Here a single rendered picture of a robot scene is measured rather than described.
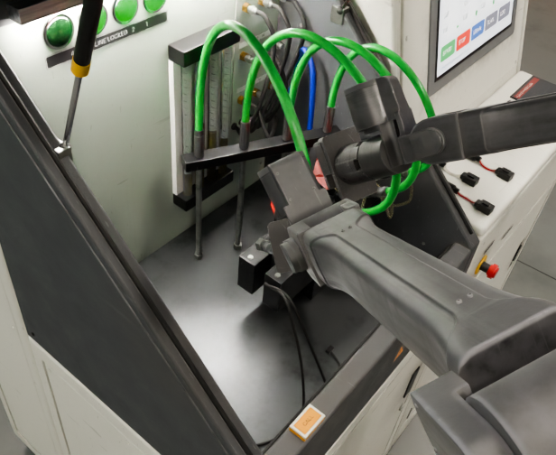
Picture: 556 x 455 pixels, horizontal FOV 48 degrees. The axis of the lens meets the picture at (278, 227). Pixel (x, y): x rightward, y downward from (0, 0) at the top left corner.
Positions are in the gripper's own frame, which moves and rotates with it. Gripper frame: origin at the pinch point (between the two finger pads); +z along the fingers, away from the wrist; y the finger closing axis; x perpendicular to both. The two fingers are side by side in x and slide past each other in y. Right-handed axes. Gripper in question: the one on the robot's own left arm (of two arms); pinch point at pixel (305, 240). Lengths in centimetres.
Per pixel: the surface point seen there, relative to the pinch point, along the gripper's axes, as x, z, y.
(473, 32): -38, 53, -52
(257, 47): -26.0, -6.0, 1.5
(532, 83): -28, 80, -76
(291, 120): -15.2, -8.9, -0.6
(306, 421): 26.5, 6.8, 4.9
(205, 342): 15.5, 32.0, 19.9
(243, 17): -43, 30, 1
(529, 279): 37, 164, -99
